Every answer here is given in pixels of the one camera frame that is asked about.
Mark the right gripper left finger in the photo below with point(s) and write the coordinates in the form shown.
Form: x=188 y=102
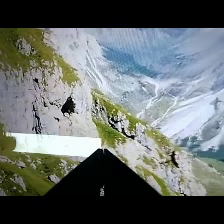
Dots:
x=85 y=181

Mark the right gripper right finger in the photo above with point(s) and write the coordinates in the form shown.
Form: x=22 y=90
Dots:
x=123 y=181

